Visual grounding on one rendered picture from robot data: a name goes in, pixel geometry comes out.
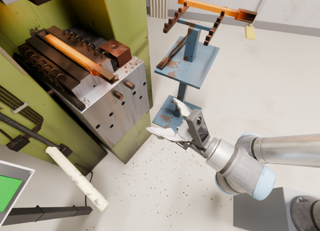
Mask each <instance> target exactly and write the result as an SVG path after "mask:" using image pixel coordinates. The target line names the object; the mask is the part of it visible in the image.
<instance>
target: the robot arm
mask: <svg viewBox="0 0 320 231"><path fill-rule="evenodd" d="M173 100H174V103H175V104H176V105H177V106H178V109H179V110H180V115H181V117H182V118H184V119H185V120H182V124H181V126H180V127H179V126H178V127H177V130H178V131H177V133H175V132H174V131H173V129H172V128H167V129H161V128H154V127H147V128H146V130H147V131H148V132H150V133H151V134H153V135H155V136H156V137H157V138H158V139H160V140H163V139H167V140H169V141H171V142H174V143H176V144H178V143H179V144H181V145H182V146H183V147H182V146H181V145H179V144H178V145H179V146H180V147H182V148H183V149H184V150H187V148H188V147H190V148H191V149H193V150H194V151H195V152H197V153H198V154H199V155H201V156H202V157H203V158H205V159H206V161H205V163H206V164H207V165H209V166H210V167H212V168H213V169H214V170H216V171H217V172H216V174H215V183H216V185H217V187H218V188H219V190H220V191H221V192H223V193H225V194H227V195H237V194H243V193H248V194H249V195H251V196H252V198H255V199H257V200H259V201H260V200H263V199H265V198H266V197H267V196H268V195H269V194H270V192H271V191H272V189H273V187H274V184H275V181H276V175H275V172H274V171H273V170H271V169H270V168H268V167H267V166H266V165H264V164H268V163H270V164H281V165H292V166H303V167H314V168H320V133H316V134H302V135H290V136H276V137H262V136H260V135H258V134H256V133H250V132H247V133H244V134H242V135H241V136H240V137H239V138H238V139H237V142H236V144H235V146H234V145H232V144H231V143H230V142H227V141H226V140H224V139H223V138H221V139H220V140H219V141H218V139H217V138H215V137H214V138H213V140H212V141H210V140H209V139H210V134H209V131H208V128H207V125H206V122H205V119H204V117H203V114H202V111H201V110H198V109H194V110H191V109H190V108H189V107H188V106H186V105H185V104H184V103H182V102H181V101H179V100H178V99H176V98H173ZM290 216H291V219H292V222H293V224H294V226H295V227H296V229H297V231H320V199H319V198H316V197H313V196H309V195H301V196H297V197H295V198H294V199H293V200H292V202H291V204H290Z"/></svg>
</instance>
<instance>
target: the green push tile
mask: <svg viewBox="0 0 320 231"><path fill-rule="evenodd" d="M21 183H22V180H20V179H16V178H11V177H7V176H2V175H0V212H3V211H4V210H5V208H6V207H7V205H8V203H9V202H10V200H11V198H12V197H13V195H14V194H15V192H16V191H17V189H18V187H19V186H20V185H21Z"/></svg>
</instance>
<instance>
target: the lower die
mask: <svg viewBox="0 0 320 231"><path fill-rule="evenodd" d="M44 30H45V31H46V32H48V33H49V34H51V35H53V36H54V37H56V38H58V39H59V40H61V41H62V42H64V43H65V44H67V45H69V46H70V47H72V48H73V49H74V50H76V51H78V52H79V53H81V54H82V55H84V56H85V57H87V58H88V59H90V60H91V61H93V62H94V63H96V64H97V63H101V65H102V67H103V68H104V69H106V70H107V71H109V72H110V73H112V74H113V73H114V70H113V67H112V64H111V61H110V59H108V58H107V57H105V56H102V57H103V59H101V57H100V55H101V54H100V53H98V52H97V51H96V54H95V55H94V53H93V51H94V49H92V48H90V47H89V50H87V45H85V44H84V43H82V45H83V46H81V45H80V41H79V40H77V39H76V42H75V41H74V37H72V36H70V38H71V39H69V37H68V34H67V33H66V32H65V35H63V33H62V32H63V31H62V30H61V29H59V28H58V27H56V26H52V27H50V28H47V29H45V28H43V29H41V30H39V31H37V32H35V33H34V34H35V35H34V36H32V37H30V38H28V39H26V40H25V41H26V43H24V44H22V45H20V46H27V47H28V48H29V49H30V50H32V51H33V52H34V53H35V54H37V55H39V56H40V57H41V58H42V59H44V60H45V61H46V62H47V63H48V64H50V65H51V66H52V67H53V68H54V69H57V70H58V71H59V72H60V74H64V75H65V77H66V78H67V79H66V80H65V79H64V78H63V76H59V77H58V78H57V81H58V82H59V83H60V84H61V85H62V86H63V87H64V88H65V89H67V90H68V91H69V92H70V93H72V94H73V95H74V96H75V97H77V98H78V99H79V100H80V99H81V98H82V97H84V96H85V95H86V94H88V93H89V92H90V91H91V90H93V89H94V88H95V87H97V86H98V85H99V84H100V83H102V82H103V81H104V79H102V78H101V77H99V76H98V75H96V76H94V75H93V74H92V72H91V70H90V69H89V68H88V67H86V66H85V65H83V64H82V63H80V62H79V61H77V60H76V59H75V58H73V57H72V56H70V55H69V54H67V53H66V52H64V51H63V50H61V49H60V48H58V47H57V46H55V45H54V44H53V43H51V42H50V41H48V40H47V39H45V38H44V37H42V36H41V35H39V34H38V33H40V32H42V31H44ZM20 46H18V48H19V47H20ZM38 59H39V58H38V57H37V56H34V57H32V60H33V62H34V63H35V62H36V60H38ZM43 64H45V63H44V62H43V61H39V62H38V65H39V66H40V68H41V67H42V65H43ZM50 69H51V67H50V66H45V67H44V70H45V71H46V72H47V73H48V71H49V70H50ZM57 74H58V73H57V72H56V71H55V70H53V71H51V73H50V75H51V76H52V77H53V79H54V78H55V76H56V75H57ZM94 85H95V87H93V86H94Z"/></svg>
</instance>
